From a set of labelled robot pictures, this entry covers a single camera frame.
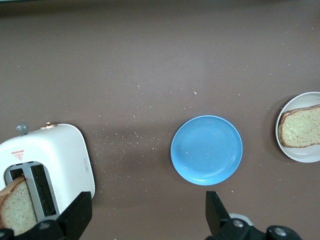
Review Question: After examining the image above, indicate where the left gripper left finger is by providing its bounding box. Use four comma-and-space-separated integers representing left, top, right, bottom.
0, 191, 93, 240

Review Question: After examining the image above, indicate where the beige plate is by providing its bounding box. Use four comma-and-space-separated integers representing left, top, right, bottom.
275, 91, 320, 164

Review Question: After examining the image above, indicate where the brown bread slice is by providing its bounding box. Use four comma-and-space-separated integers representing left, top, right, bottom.
0, 175, 39, 237
278, 104, 320, 149

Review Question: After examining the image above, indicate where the white toaster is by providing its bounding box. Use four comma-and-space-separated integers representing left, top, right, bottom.
0, 121, 97, 237

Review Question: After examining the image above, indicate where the blue plate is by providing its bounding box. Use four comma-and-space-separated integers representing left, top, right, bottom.
170, 115, 244, 186

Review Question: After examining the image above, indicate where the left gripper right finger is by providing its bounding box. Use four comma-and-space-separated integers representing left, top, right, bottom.
205, 191, 300, 240

